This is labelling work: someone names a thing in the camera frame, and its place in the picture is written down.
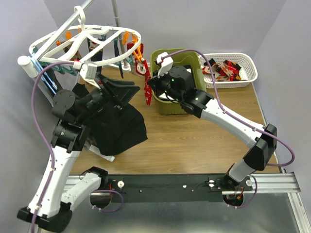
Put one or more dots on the white round sock hanger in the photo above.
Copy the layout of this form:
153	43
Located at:
76	35

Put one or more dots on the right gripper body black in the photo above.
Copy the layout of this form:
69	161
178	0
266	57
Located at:
164	85

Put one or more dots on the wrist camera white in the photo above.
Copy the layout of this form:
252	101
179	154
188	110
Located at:
88	70
165	64

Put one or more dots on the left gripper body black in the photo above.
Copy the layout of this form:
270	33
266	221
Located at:
97	98

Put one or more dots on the white perforated basket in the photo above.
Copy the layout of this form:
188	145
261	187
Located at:
248	71

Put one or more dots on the green plastic bin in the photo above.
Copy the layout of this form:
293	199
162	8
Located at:
188	59

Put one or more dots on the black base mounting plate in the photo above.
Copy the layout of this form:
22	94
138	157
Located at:
175	187

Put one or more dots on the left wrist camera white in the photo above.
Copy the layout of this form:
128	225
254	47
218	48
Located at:
88	70

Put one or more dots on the brown argyle sock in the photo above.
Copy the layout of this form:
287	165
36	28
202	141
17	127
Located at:
221	72

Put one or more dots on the red santa sock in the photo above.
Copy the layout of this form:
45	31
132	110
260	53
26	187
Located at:
206	69

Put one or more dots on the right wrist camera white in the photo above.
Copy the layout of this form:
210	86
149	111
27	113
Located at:
165	64

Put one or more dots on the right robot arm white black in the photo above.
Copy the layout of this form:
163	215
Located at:
178	84

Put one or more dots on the black garment pile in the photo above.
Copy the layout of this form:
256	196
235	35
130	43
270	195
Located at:
121	131

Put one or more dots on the white drying rack stand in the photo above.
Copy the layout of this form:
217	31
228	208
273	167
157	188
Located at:
59	76

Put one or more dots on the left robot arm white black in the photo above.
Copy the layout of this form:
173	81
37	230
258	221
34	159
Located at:
47	210

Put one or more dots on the aluminium frame rail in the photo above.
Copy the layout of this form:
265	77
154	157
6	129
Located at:
95	181

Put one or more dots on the red snowflake sock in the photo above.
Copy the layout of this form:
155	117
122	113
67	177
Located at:
143	70

